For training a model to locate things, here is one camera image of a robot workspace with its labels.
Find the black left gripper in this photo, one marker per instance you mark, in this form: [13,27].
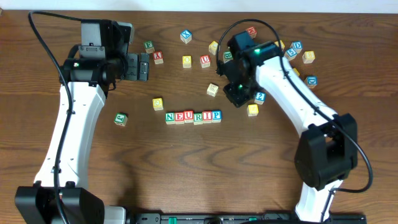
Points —
[132,66]

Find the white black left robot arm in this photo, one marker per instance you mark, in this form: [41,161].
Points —
[60,190]

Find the yellow G wooden block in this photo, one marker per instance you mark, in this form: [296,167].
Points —
[158,104]

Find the red E wooden block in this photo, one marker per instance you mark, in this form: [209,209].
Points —
[179,118]

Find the red H wooden block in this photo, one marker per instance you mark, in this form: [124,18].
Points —
[252,32]

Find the yellow O wooden block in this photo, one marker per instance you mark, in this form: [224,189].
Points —
[187,61]

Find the green N wooden block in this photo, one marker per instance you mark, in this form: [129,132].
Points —
[170,118]

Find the blue D block upper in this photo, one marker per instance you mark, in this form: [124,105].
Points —
[297,46]

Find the green B wooden block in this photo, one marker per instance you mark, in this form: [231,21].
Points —
[227,56]

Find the blue 2 wooden block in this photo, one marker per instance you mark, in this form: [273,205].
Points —
[259,98]

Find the yellow 8 wooden block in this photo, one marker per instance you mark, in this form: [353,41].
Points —
[308,57]

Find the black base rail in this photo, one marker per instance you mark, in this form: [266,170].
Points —
[156,218]

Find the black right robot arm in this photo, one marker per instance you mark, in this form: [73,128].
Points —
[326,152]

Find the plain wood top block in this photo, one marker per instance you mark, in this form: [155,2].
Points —
[212,90]

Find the yellow block near D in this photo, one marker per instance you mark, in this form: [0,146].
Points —
[280,44]

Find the green F wooden block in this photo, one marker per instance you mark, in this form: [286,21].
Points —
[149,47]

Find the yellow block upper middle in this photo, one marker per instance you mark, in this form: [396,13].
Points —
[213,47]

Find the red X wooden block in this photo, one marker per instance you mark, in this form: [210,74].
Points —
[158,57]

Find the red u block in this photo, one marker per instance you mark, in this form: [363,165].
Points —
[205,61]
[188,116]

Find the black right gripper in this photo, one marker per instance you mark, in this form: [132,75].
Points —
[237,98]

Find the blue P wooden block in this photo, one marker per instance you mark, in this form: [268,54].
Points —
[216,116]

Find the yellow S wooden block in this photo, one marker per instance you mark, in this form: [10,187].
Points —
[252,110]

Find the red I block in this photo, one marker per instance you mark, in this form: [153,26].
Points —
[207,117]

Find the blue d block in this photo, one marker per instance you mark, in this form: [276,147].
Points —
[311,81]
[297,46]

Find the green R wooden block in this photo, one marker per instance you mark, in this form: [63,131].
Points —
[197,118]

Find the yellow A wooden block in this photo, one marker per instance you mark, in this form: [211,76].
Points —
[296,72]

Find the blue X wooden block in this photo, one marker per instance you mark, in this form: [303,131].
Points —
[186,36]

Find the green J wooden block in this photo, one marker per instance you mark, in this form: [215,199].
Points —
[121,119]

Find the blue 5 wooden block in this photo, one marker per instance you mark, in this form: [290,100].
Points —
[290,54]

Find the blue D block lower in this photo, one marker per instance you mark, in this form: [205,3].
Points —
[311,81]

